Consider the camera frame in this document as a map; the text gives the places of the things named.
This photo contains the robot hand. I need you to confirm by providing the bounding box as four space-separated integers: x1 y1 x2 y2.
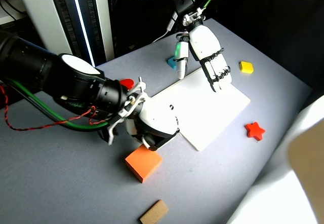
174 25 233 93
125 96 181 152

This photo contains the white cable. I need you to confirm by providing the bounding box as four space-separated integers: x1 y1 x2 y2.
151 28 173 44

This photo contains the brown wooden block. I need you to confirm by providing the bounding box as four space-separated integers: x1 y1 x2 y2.
139 199 169 224

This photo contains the grey table cloth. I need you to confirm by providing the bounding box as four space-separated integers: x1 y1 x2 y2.
0 18 313 224

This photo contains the white blurred robot cover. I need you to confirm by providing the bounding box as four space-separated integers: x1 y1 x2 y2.
226 94 324 224

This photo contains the white cutting board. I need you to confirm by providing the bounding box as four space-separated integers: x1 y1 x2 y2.
149 66 251 152

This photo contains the red heart block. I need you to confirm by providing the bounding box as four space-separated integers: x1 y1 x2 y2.
119 79 135 89

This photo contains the yellow square block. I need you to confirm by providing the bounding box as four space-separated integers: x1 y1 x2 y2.
239 61 255 74

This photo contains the white USB adapter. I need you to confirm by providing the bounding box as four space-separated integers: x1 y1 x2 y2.
167 11 178 31

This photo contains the red star block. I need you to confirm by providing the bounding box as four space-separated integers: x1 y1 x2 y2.
244 122 266 141

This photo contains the white and black equipment cabinet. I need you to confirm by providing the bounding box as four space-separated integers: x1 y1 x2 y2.
12 0 114 67

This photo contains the blue block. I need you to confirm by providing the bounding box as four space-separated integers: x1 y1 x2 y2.
167 56 178 70

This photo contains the black backdrop curtain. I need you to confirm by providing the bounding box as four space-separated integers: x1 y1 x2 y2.
212 0 324 88

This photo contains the orange square block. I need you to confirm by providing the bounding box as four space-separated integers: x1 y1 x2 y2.
125 145 163 183

